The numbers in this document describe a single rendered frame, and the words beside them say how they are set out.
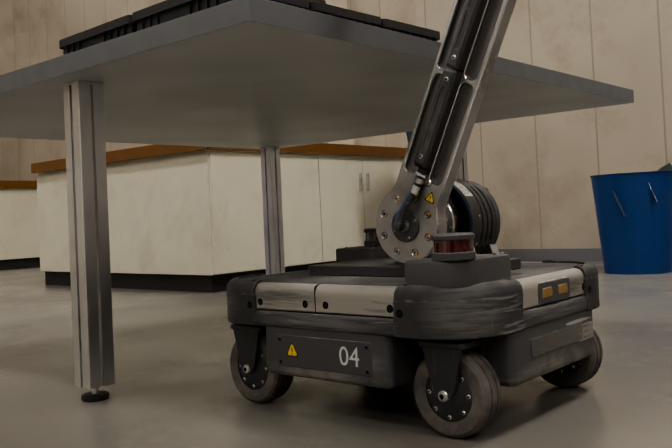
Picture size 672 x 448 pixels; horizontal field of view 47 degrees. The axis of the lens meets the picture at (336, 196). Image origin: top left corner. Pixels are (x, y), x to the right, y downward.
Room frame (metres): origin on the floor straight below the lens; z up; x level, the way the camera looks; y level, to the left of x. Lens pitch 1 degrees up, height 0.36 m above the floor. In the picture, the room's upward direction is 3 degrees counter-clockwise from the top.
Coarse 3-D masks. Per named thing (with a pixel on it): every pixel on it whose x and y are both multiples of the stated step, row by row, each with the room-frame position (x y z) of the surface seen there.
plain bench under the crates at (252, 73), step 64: (256, 0) 1.19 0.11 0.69; (64, 64) 1.52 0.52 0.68; (128, 64) 1.45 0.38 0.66; (192, 64) 1.48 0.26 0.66; (256, 64) 1.51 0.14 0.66; (320, 64) 1.54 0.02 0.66; (384, 64) 1.57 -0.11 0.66; (512, 64) 1.80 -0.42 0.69; (0, 128) 2.29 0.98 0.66; (64, 128) 2.36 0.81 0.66; (128, 128) 2.43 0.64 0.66; (192, 128) 2.51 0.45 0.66; (256, 128) 2.60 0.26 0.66; (320, 128) 2.69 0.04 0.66; (384, 128) 2.78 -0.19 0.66
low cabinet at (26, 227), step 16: (0, 192) 6.99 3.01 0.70; (16, 192) 7.10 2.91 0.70; (32, 192) 7.22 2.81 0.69; (0, 208) 6.99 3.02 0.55; (16, 208) 7.10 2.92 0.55; (32, 208) 7.21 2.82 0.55; (0, 224) 6.98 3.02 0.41; (16, 224) 7.09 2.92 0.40; (32, 224) 7.21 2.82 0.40; (0, 240) 6.98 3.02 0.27; (16, 240) 7.09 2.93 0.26; (32, 240) 7.21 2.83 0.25; (0, 256) 6.97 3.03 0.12; (16, 256) 7.09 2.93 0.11; (32, 256) 7.20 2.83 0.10
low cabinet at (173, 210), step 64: (64, 192) 4.73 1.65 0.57; (128, 192) 4.29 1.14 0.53; (192, 192) 3.92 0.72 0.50; (256, 192) 4.06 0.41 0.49; (320, 192) 4.44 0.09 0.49; (384, 192) 4.90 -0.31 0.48; (64, 256) 4.74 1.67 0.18; (128, 256) 4.30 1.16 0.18; (192, 256) 3.94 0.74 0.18; (256, 256) 4.05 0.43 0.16; (320, 256) 4.42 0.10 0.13
